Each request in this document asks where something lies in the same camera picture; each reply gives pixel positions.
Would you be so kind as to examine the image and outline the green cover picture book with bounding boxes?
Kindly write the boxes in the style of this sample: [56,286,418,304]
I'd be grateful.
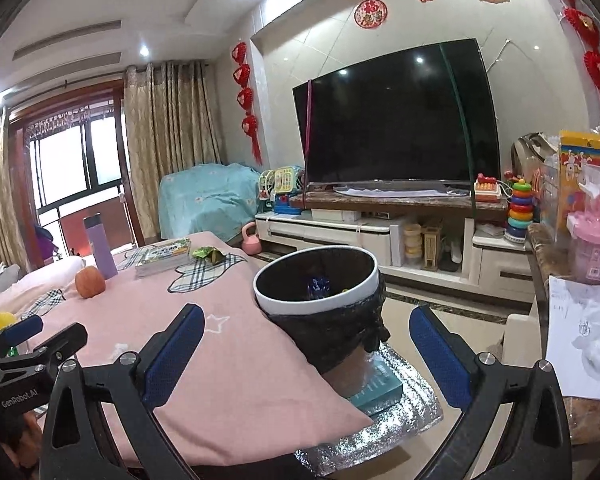
[135,238,191,266]

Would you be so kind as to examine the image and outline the toy ferris wheel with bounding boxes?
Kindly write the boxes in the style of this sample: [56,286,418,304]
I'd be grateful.
[257,170,278,206]

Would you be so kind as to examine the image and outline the teal box under bin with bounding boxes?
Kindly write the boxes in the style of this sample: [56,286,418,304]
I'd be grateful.
[345,355,403,416]

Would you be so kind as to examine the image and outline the white TV cabinet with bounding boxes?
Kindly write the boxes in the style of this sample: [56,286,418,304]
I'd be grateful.
[254,187,536,306]

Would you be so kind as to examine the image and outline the brown bag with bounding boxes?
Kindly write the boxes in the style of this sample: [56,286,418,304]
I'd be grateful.
[511,132,561,186]

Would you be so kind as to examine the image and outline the white cloth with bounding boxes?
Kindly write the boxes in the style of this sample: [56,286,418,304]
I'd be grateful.
[332,182,448,198]

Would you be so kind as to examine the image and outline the pink blanket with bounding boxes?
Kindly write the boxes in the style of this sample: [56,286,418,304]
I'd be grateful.
[0,231,376,471]

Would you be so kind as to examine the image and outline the balcony sliding door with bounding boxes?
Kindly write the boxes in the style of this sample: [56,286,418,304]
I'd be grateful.
[10,80,146,261]

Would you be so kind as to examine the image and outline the white chair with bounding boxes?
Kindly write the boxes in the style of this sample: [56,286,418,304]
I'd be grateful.
[502,312,548,376]

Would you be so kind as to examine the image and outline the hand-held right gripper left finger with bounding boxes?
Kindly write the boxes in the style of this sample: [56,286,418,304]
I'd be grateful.
[39,304,206,480]

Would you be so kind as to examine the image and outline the rainbow ring stacker toy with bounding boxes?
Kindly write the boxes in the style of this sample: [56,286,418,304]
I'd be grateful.
[504,180,535,245]

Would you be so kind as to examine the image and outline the teal furniture cover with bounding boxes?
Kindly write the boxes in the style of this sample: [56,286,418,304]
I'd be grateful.
[158,162,263,243]

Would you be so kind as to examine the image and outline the blue snack wrapper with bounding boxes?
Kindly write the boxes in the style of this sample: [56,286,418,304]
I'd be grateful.
[307,275,333,298]

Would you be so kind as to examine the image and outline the beige curtain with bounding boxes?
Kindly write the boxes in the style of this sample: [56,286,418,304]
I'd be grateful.
[0,107,31,271]
[124,60,226,211]

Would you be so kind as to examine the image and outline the round wooden container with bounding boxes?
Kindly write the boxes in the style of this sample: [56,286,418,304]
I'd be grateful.
[404,222,423,267]

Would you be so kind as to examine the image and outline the red toy phone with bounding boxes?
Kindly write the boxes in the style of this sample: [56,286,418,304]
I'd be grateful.
[474,174,503,204]

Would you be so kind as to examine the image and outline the wooden box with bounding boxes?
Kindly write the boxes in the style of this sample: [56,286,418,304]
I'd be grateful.
[422,227,443,268]

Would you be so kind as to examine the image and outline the round red wall decoration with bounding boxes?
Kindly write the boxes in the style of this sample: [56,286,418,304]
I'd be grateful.
[354,0,388,29]

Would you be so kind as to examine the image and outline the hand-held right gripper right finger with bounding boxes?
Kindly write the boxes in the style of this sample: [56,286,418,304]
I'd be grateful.
[409,306,576,480]

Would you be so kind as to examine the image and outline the purple cloth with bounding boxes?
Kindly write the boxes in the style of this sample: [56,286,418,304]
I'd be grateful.
[32,225,61,266]

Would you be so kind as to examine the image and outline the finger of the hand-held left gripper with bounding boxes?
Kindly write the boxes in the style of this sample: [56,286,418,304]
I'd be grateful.
[0,322,88,386]
[0,314,45,363]

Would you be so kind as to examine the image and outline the green yellow activity toy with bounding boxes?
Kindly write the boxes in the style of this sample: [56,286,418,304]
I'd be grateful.
[274,166,306,196]

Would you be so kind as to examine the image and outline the white rimmed trash bin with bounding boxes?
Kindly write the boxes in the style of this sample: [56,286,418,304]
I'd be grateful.
[253,245,391,396]

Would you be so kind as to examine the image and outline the purple thermos bottle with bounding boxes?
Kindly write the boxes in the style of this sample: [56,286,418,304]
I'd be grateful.
[83,214,118,281]

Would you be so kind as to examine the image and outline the white bolster pillow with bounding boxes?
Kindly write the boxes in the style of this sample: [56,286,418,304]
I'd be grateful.
[0,255,86,311]

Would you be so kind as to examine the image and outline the red knot string decoration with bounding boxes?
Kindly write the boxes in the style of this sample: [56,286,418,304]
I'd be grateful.
[537,0,600,121]
[230,41,263,166]

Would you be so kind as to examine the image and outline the orange red apple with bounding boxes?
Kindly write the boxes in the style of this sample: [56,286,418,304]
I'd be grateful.
[75,266,106,300]

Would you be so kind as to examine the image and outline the white paper sheet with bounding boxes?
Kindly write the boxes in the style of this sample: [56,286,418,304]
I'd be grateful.
[545,275,600,403]

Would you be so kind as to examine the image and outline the thick paperback book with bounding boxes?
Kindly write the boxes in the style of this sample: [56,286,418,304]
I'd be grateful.
[135,256,191,279]

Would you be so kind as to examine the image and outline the pink kettlebell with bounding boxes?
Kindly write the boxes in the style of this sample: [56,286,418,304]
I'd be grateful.
[241,221,262,256]

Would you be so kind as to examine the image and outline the blue toy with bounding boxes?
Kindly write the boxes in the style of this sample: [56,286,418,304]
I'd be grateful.
[272,195,301,216]

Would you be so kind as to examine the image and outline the colourful cardboard box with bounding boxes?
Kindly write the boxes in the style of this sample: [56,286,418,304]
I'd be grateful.
[557,130,600,241]

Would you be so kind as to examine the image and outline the silver foil mat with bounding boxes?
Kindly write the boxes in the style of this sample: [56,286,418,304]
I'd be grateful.
[292,345,443,478]

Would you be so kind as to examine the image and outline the black flat television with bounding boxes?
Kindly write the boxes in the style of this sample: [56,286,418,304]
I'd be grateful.
[292,38,501,193]

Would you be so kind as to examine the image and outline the pink lidded plastic jar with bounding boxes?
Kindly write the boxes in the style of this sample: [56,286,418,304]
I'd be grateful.
[566,210,600,286]

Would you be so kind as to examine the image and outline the pink stick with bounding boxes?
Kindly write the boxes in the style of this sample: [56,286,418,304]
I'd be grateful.
[301,79,315,211]

